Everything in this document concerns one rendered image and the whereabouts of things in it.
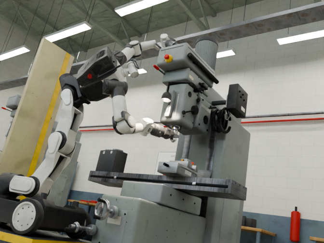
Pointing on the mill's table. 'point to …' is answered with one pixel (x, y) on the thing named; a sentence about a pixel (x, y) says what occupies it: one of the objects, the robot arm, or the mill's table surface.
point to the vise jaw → (184, 163)
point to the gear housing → (188, 77)
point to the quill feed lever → (192, 110)
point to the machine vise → (178, 169)
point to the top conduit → (202, 68)
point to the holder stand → (112, 160)
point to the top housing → (183, 61)
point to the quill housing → (186, 95)
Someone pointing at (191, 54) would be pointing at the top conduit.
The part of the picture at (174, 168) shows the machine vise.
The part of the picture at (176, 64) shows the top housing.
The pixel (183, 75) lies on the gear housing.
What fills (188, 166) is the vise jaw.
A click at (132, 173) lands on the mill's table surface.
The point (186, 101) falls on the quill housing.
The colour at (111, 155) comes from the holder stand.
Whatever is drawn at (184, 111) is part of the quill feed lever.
